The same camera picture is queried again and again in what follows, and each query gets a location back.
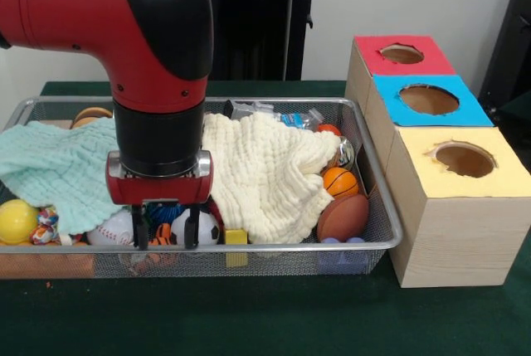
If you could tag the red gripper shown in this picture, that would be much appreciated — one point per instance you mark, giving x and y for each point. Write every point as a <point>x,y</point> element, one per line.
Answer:
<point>162,192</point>

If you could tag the orange striped plush tiger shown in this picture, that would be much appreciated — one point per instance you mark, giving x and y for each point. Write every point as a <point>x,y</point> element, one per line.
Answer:
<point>164,236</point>

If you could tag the cream waffle cloth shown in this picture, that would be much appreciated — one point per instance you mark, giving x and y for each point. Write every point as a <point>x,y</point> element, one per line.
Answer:
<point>265,177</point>

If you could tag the wooden box with three holes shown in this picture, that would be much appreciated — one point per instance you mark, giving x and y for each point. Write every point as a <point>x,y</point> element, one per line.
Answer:
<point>456,240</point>

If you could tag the black and white soccer ball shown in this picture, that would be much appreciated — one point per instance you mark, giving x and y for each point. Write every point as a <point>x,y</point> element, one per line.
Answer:
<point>208,229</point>

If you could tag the white baseball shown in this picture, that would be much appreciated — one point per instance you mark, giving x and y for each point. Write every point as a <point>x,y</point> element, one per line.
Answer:
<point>110,231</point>

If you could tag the yellow wooden block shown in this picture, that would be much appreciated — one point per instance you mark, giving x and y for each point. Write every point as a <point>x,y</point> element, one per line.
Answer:
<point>236,236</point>

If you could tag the dark green table cloth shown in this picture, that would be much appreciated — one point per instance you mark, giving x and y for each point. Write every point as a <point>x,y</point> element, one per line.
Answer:
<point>249,318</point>

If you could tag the mint green waffle cloth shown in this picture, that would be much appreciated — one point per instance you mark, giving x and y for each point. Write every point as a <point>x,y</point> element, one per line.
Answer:
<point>54,165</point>

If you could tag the yellow ball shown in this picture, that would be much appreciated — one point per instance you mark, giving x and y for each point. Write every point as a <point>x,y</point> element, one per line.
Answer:
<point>16,221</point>

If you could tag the brown toy football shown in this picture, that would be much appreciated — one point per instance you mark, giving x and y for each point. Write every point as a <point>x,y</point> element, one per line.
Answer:
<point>344,218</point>

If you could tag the small orange basketball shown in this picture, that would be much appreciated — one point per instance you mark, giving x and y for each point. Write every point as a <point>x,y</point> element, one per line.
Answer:
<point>340,182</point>

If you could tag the black chair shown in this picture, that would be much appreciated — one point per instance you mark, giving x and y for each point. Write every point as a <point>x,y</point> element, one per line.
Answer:
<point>510,61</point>

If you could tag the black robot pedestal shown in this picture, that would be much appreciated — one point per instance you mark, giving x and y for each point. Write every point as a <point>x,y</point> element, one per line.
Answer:
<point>265,20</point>

